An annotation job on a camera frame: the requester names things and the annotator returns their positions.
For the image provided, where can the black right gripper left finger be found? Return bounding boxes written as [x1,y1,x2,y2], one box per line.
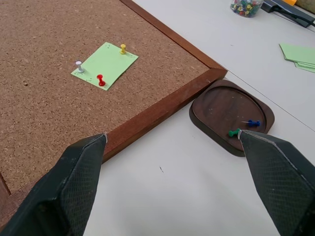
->
[0,133,108,236]

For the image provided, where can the blue push pin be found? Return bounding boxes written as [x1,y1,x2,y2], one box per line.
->
[241,119,261,128]

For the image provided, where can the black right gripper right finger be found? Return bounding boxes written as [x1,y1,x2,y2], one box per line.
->
[237,129,315,236]

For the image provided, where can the dark wooden tray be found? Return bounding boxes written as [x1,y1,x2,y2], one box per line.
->
[189,79,276,158]

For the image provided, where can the black flat tool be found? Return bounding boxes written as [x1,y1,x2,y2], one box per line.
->
[260,0,315,28]

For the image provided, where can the clear jar of push pins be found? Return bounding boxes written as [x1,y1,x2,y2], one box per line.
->
[230,0,264,19]

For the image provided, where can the green paper note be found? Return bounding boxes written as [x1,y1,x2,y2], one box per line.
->
[70,42,139,92]

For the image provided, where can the stack of green paper notes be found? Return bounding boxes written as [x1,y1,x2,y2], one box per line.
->
[279,43,315,74]

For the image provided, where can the cork board with wooden frame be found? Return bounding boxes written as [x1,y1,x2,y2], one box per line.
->
[0,0,228,225]

